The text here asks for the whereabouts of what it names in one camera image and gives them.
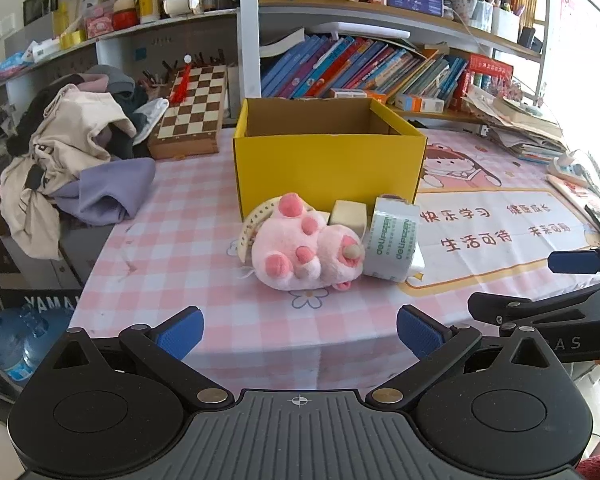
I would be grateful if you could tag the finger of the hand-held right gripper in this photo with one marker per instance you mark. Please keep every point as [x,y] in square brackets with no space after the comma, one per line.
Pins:
[575,262]
[510,306]

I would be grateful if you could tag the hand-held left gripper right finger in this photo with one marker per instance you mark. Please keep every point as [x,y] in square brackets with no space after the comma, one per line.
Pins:
[420,332]

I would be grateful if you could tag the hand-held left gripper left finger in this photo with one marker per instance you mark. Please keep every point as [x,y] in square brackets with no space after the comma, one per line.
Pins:
[182,335]

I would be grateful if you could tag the small white block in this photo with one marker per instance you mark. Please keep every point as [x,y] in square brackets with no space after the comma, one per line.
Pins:
[419,261]

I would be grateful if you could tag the white packing tape roll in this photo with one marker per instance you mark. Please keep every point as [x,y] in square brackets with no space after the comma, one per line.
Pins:
[392,240]

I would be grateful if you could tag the cream rectangular block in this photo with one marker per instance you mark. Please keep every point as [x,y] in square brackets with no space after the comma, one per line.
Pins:
[349,215]

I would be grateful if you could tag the pink plush toy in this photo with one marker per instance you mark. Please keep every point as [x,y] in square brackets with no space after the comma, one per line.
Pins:
[300,245]

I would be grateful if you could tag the yellow cardboard box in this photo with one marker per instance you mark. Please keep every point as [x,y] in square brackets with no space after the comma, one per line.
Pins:
[325,170]

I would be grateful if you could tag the pink checked desktop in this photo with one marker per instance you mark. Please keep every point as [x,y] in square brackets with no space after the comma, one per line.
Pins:
[180,240]

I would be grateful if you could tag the pink cover book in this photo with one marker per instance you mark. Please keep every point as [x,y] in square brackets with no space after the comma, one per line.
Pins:
[580,205]

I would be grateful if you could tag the white power strip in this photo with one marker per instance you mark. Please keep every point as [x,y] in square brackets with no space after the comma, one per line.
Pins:
[572,170]

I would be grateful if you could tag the blue water jug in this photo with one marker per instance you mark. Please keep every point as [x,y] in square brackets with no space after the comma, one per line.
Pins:
[45,335]
[2,345]

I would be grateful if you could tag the messy stack of papers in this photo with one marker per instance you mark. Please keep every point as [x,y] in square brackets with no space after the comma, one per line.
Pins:
[520,125]

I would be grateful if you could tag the black carton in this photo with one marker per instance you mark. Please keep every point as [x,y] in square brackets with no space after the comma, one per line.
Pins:
[45,280]

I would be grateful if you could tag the lavender sweatshirt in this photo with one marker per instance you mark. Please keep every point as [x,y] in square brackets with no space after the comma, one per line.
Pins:
[110,190]

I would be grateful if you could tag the red boxed book set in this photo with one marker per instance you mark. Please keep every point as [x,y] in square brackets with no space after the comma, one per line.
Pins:
[490,67]

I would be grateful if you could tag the orange white medicine box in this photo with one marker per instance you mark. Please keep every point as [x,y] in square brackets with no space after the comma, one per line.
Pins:
[420,103]
[355,95]

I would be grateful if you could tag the wooden chess board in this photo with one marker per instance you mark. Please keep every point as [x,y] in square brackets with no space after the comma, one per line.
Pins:
[195,110]

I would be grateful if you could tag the cream hooded garment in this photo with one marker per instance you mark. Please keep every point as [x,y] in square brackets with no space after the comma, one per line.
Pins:
[65,130]

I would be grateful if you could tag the white pen holder box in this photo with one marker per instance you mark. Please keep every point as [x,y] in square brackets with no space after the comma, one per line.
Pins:
[505,25]

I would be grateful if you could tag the red tassel ornament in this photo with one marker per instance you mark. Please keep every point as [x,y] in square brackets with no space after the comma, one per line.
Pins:
[181,85]

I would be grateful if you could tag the dark grey clothes pile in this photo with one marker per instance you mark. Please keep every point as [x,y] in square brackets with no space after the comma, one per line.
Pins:
[120,85]

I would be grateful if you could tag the clear pen holder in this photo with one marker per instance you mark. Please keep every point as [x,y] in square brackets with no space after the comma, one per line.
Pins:
[472,14]

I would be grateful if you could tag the row of leaning paperback books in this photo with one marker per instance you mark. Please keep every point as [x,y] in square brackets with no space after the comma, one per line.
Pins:
[360,65]

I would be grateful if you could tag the white wooden bookshelf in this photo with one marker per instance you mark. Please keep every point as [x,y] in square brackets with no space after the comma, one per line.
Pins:
[247,35]

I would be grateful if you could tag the white desk lamp bar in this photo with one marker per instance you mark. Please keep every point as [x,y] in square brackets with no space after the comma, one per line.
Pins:
[360,30]

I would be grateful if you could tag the yellow small box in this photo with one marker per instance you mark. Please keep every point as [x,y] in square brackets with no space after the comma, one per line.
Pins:
[72,40]

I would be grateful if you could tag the white tissue packet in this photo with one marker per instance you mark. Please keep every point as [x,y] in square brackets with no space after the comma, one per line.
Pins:
[45,51]

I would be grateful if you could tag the blue wipes packet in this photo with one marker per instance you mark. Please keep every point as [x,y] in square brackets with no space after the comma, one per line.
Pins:
[12,66]

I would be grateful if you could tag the pink printed box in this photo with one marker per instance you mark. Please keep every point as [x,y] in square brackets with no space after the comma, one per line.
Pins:
[99,26]

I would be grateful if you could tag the red round jar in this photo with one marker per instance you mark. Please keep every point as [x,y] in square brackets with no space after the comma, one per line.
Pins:
[126,17]

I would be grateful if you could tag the white yellow cylinder bottle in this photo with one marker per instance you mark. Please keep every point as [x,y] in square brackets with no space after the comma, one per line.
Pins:
[149,2]

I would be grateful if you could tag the dark picture frame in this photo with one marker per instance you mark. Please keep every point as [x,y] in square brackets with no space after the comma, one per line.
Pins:
[40,5]

